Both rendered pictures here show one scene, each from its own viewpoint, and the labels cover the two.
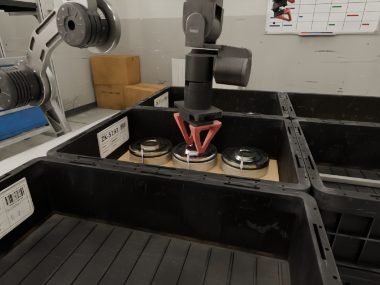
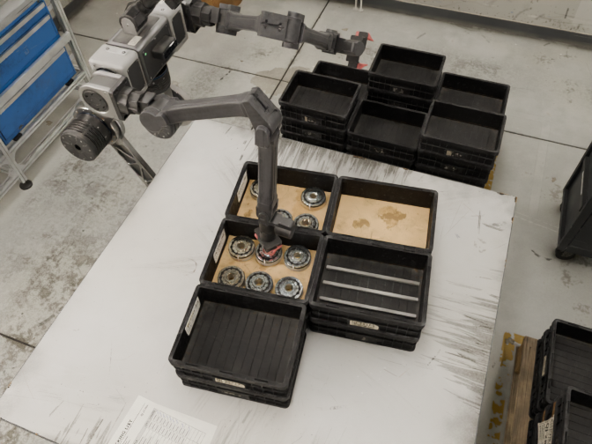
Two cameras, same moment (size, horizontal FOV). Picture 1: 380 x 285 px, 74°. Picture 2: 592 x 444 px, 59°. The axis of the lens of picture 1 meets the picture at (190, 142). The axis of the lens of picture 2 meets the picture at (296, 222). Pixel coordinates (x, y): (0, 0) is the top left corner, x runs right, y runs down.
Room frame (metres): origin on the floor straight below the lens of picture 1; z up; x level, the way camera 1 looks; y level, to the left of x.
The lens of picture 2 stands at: (-0.58, -0.13, 2.55)
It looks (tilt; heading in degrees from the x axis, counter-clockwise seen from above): 54 degrees down; 0
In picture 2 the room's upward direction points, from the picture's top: 3 degrees counter-clockwise
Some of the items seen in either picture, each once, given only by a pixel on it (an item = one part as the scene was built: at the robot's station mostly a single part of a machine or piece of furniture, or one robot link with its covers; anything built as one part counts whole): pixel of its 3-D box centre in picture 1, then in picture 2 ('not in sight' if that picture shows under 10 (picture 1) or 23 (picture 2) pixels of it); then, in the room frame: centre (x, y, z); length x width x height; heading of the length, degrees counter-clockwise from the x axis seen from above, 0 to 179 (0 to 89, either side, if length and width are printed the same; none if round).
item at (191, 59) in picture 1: (202, 67); (269, 224); (0.52, -0.02, 1.04); 0.07 x 0.06 x 0.07; 67
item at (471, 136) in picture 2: not in sight; (455, 154); (1.44, -1.03, 0.37); 0.40 x 0.30 x 0.45; 67
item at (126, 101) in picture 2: not in sight; (132, 100); (0.72, 0.38, 1.45); 0.09 x 0.08 x 0.12; 157
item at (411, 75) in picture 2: not in sight; (402, 93); (1.96, -0.81, 0.37); 0.40 x 0.30 x 0.45; 67
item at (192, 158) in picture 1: (194, 150); (269, 250); (0.53, -0.01, 0.86); 0.10 x 0.10 x 0.01
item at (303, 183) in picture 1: (187, 138); (262, 259); (0.45, 0.01, 0.92); 0.40 x 0.30 x 0.02; 75
